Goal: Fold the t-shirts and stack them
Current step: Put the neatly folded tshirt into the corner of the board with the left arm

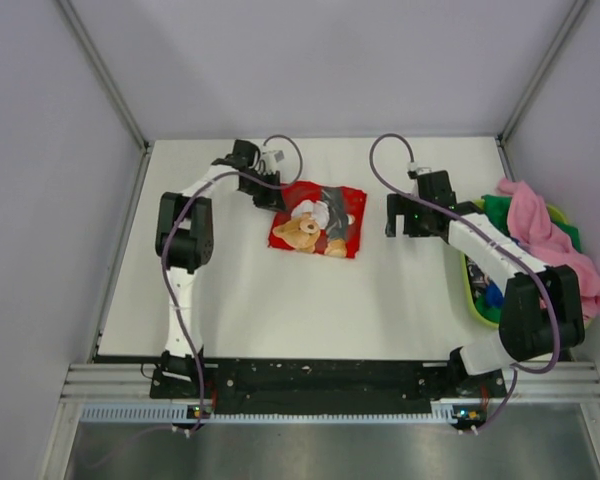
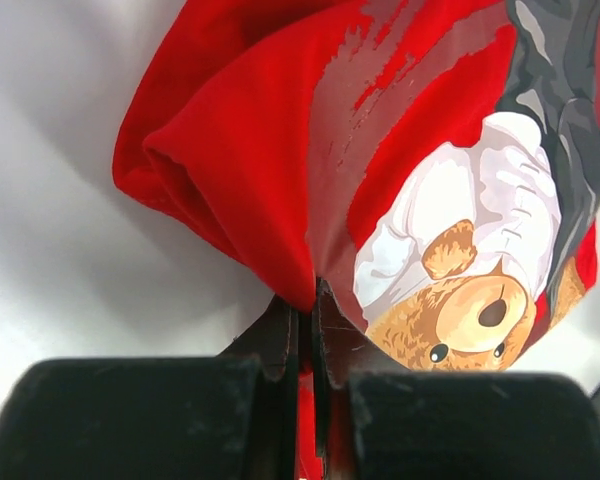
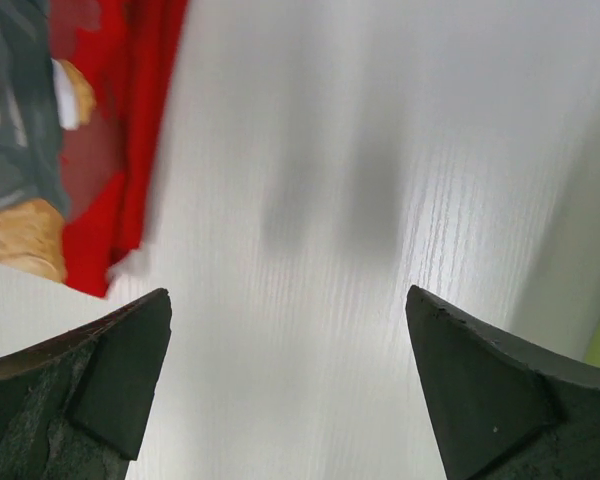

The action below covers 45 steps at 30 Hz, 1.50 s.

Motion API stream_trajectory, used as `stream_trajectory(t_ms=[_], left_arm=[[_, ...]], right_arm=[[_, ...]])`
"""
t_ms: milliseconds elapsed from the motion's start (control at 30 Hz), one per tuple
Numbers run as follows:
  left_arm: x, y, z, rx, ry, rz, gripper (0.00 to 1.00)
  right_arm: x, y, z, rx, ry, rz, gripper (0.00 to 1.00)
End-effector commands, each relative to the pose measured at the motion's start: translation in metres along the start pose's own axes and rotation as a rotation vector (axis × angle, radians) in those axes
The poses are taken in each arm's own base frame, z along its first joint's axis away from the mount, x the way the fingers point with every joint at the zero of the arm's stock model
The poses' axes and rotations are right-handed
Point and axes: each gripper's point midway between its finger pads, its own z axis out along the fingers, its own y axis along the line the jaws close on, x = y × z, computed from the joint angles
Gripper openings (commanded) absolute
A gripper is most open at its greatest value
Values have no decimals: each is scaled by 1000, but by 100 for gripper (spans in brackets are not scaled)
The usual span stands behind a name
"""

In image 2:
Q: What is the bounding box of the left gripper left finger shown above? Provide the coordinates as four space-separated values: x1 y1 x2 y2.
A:
0 298 299 479

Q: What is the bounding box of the red t shirt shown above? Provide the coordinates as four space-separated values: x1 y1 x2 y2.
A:
112 1 600 479

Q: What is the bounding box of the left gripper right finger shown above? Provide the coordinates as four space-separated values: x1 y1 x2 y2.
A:
311 281 600 479

